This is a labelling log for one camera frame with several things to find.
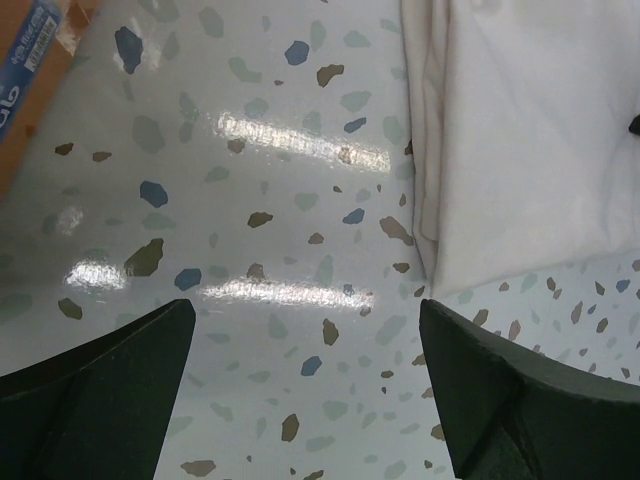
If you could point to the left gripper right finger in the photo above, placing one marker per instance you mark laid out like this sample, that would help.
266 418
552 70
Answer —
507 412

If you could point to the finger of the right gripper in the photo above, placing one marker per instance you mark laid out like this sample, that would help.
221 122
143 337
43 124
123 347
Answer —
634 126

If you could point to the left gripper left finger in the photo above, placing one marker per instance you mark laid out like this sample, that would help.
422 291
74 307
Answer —
100 410

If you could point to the white t shirt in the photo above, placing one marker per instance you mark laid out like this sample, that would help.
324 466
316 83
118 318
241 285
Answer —
520 128

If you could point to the orange plastic basket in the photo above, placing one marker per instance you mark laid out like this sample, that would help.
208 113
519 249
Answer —
39 39

